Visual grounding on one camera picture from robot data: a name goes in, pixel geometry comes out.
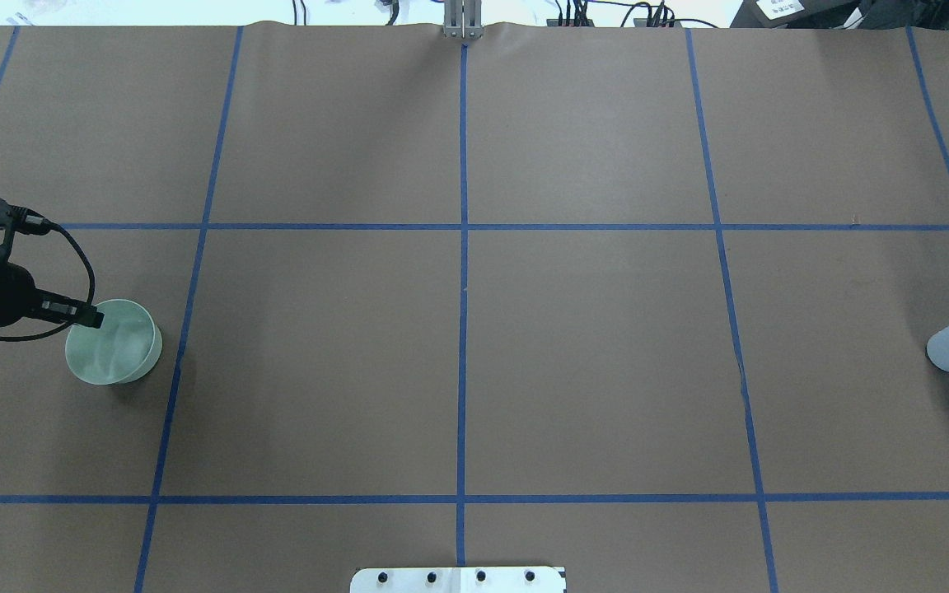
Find black box with label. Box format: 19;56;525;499
729;1;860;30

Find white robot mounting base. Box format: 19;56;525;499
349;566;568;592

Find light green ceramic bowl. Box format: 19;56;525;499
64;299;163;385

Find aluminium camera post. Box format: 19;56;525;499
442;0;484;41

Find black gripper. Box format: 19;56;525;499
0;198;105;329

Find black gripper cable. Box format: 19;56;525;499
0;221;97;343

